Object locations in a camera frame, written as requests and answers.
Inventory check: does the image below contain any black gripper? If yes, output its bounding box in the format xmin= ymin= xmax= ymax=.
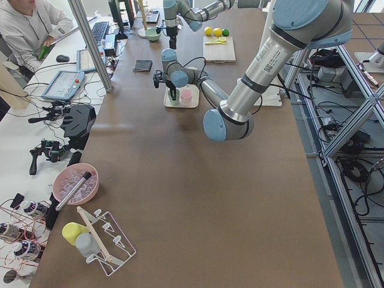
xmin=156 ymin=24 xmax=178 ymax=50
xmin=152 ymin=70 xmax=177 ymax=100

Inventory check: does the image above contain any green plastic cup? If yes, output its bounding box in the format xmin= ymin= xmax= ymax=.
xmin=167 ymin=89 xmax=180 ymax=106

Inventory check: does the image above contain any pink plastic cup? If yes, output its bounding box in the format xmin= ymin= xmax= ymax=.
xmin=181 ymin=89 xmax=192 ymax=107

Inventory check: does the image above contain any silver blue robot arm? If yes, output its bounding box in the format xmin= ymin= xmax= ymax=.
xmin=153 ymin=0 xmax=354 ymax=142
xmin=156 ymin=0 xmax=235 ymax=50

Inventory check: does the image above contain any cream plastic tray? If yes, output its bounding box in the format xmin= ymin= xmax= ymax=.
xmin=163 ymin=85 xmax=200 ymax=109

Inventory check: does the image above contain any green ceramic bowl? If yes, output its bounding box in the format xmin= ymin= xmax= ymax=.
xmin=145 ymin=28 xmax=161 ymax=41

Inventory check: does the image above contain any wooden mug tree stand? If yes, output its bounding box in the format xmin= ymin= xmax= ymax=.
xmin=137 ymin=0 xmax=153 ymax=38

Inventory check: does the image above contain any yellow lemon left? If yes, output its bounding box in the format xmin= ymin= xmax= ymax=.
xmin=204 ymin=26 xmax=213 ymax=37

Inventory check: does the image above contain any yellow lemon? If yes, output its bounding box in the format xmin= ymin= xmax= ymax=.
xmin=204 ymin=26 xmax=213 ymax=37
xmin=212 ymin=28 xmax=223 ymax=37

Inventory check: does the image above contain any dark grey folded cloth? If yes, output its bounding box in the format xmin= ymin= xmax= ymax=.
xmin=133 ymin=59 xmax=152 ymax=72

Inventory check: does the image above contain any yellow plastic knife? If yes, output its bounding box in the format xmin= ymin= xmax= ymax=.
xmin=204 ymin=41 xmax=227 ymax=45

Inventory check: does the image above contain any yellow lemon middle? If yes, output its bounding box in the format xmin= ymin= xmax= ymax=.
xmin=212 ymin=28 xmax=223 ymax=37

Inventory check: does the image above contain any lemon slice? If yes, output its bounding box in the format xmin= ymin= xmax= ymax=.
xmin=210 ymin=37 xmax=226 ymax=42

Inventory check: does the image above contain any wooden cutting board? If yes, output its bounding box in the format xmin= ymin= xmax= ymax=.
xmin=203 ymin=37 xmax=236 ymax=63

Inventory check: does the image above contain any green lime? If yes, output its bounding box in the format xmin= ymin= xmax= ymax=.
xmin=222 ymin=29 xmax=230 ymax=37

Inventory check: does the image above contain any black monitor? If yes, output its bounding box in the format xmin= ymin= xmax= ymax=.
xmin=108 ymin=0 xmax=129 ymax=40

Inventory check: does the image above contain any black keyboard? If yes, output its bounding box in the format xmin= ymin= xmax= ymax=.
xmin=91 ymin=21 xmax=109 ymax=46

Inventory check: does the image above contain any blue teach pendant rear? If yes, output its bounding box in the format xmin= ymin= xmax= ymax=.
xmin=76 ymin=46 xmax=107 ymax=73

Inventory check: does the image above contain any blue teach pendant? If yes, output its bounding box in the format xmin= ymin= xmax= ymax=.
xmin=76 ymin=46 xmax=107 ymax=73
xmin=41 ymin=70 xmax=85 ymax=101

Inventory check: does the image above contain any black headset device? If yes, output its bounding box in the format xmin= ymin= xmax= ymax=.
xmin=61 ymin=104 xmax=96 ymax=150

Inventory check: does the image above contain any blue teach pendant front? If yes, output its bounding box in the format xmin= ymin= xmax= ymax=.
xmin=41 ymin=70 xmax=85 ymax=101

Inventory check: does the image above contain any black computer mouse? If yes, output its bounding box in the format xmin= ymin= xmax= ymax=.
xmin=56 ymin=55 xmax=70 ymax=63

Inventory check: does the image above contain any handheld gripper upper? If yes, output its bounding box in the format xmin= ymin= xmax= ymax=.
xmin=28 ymin=101 xmax=70 ymax=124

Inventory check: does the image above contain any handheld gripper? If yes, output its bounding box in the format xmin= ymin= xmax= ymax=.
xmin=29 ymin=139 xmax=70 ymax=175
xmin=28 ymin=101 xmax=70 ymax=124

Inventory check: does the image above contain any metal tube black cap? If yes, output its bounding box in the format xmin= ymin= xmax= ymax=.
xmin=55 ymin=172 xmax=92 ymax=212

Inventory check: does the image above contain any handheld gripper lower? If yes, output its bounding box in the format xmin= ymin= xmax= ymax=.
xmin=29 ymin=139 xmax=70 ymax=175

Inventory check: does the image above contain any pink bowl with ice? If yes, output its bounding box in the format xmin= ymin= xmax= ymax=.
xmin=53 ymin=163 xmax=100 ymax=206

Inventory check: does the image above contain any seated person grey hoodie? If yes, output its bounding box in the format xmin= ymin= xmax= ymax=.
xmin=1 ymin=1 xmax=73 ymax=73

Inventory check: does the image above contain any yellow cup on rack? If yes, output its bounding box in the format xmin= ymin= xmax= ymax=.
xmin=62 ymin=222 xmax=88 ymax=245

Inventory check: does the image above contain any grey cup on rack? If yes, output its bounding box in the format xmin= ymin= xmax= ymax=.
xmin=75 ymin=233 xmax=101 ymax=258

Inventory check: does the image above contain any wooden stick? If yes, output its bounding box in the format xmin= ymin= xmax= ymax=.
xmin=76 ymin=206 xmax=112 ymax=262

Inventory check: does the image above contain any aluminium frame post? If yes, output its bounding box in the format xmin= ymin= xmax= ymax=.
xmin=68 ymin=0 xmax=113 ymax=92

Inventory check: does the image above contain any white wire cup rack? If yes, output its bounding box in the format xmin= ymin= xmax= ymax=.
xmin=85 ymin=209 xmax=136 ymax=277

